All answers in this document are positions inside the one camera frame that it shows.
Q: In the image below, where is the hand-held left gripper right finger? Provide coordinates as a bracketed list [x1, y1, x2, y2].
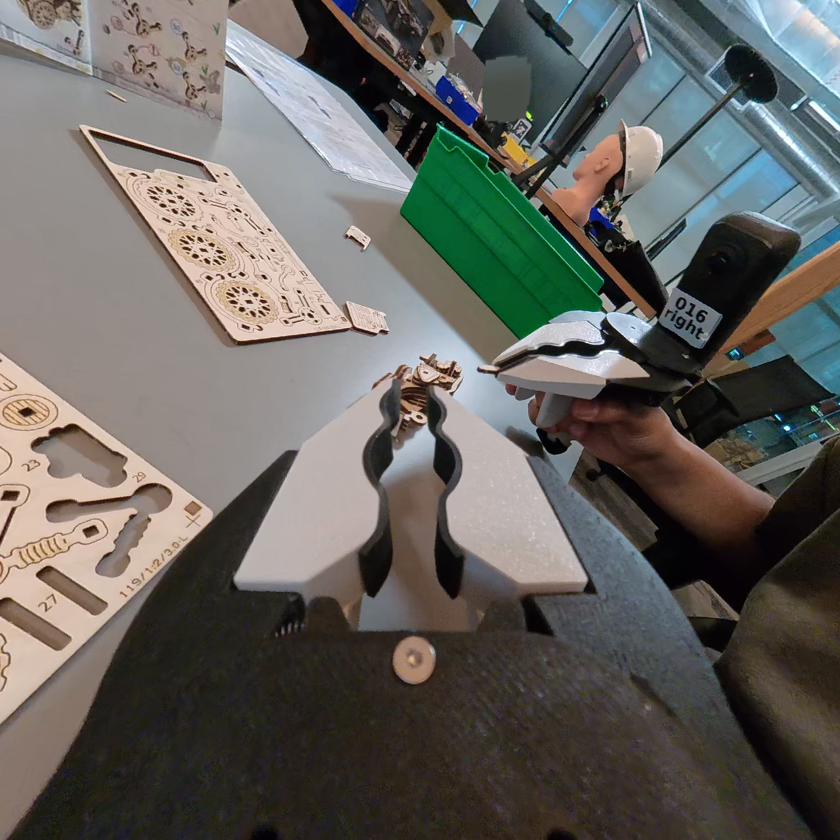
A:
[428, 387, 589, 621]

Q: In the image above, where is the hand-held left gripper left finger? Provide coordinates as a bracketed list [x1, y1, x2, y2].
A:
[234, 377, 404, 618]

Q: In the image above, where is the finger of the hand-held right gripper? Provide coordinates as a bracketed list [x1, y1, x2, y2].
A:
[495, 350, 652, 401]
[492, 311, 616, 370]

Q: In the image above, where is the wooden mechanical model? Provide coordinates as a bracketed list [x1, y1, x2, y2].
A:
[373, 353, 466, 450]

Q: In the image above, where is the person's right forearm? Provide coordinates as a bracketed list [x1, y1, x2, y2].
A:
[630, 420, 778, 578]

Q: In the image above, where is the grey desk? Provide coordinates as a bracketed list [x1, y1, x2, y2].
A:
[0, 23, 595, 840]

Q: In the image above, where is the person's right hand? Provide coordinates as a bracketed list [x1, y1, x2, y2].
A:
[505, 382, 686, 475]

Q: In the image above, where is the wooden-edged background table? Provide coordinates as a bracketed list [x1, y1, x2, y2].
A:
[320, 0, 658, 317]

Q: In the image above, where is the green plastic bin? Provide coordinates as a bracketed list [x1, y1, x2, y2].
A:
[400, 125, 605, 340]

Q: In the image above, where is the wooden beam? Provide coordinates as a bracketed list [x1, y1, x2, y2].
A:
[721, 243, 840, 357]

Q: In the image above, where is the mannequin head bust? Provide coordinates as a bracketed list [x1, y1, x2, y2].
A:
[551, 131, 634, 228]

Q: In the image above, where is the partly emptied wooden sheet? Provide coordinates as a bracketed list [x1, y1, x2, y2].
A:
[0, 351, 215, 727]

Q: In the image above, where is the white hard hat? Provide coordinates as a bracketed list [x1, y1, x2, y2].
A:
[617, 119, 665, 198]

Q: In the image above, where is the small wooden slotted piece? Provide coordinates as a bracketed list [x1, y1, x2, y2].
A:
[343, 301, 392, 337]

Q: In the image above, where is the small blue storage bin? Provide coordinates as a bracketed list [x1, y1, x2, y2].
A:
[435, 74, 484, 127]

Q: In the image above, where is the wooden gear parts sheet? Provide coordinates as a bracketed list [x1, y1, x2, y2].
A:
[80, 125, 352, 346]

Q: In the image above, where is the person's olive shirt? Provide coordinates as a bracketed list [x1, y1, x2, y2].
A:
[714, 436, 840, 840]

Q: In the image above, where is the black round head on pole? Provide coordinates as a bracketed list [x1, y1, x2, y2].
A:
[679, 45, 779, 165]

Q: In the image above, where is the illustrated instruction booklet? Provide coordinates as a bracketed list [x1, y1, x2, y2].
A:
[0, 0, 229, 124]

